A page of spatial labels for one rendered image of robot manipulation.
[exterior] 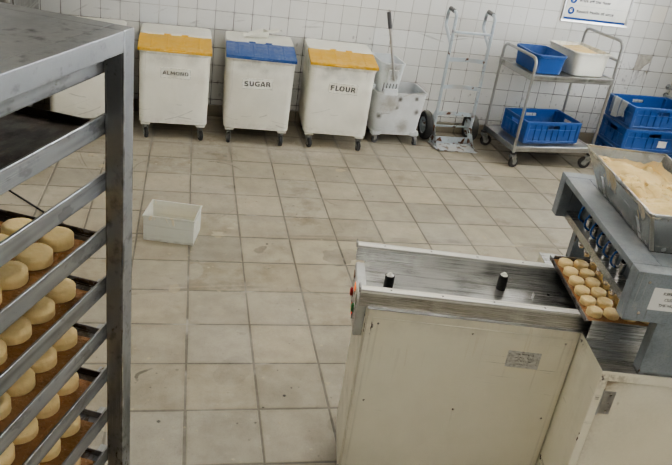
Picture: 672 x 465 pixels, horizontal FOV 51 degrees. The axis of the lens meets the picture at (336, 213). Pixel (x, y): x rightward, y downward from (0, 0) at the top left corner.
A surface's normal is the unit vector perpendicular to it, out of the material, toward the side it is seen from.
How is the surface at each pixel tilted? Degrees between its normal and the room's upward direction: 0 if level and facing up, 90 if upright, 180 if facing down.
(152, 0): 90
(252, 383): 0
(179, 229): 90
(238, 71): 92
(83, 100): 93
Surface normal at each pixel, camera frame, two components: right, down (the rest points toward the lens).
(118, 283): -0.22, 0.40
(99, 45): 0.97, 0.22
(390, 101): 0.22, 0.53
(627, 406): 0.00, 0.44
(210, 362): 0.13, -0.89
